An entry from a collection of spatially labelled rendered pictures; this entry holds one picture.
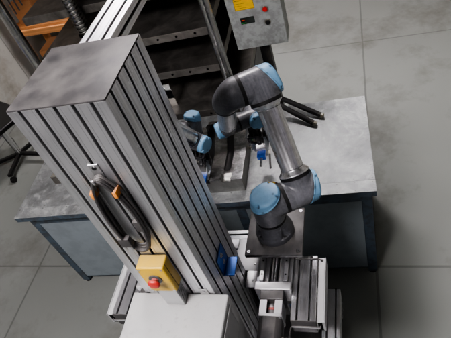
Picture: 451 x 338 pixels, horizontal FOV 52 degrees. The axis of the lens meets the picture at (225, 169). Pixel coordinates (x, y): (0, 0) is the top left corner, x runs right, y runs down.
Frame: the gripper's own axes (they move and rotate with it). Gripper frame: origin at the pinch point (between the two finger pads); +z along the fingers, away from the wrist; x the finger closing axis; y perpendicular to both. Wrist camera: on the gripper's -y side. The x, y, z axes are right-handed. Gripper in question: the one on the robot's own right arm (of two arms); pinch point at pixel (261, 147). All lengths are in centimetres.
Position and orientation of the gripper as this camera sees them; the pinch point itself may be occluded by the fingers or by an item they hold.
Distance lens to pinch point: 231.3
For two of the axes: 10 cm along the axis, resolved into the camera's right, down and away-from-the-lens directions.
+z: 2.7, 6.8, 6.8
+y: -1.2, 7.3, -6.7
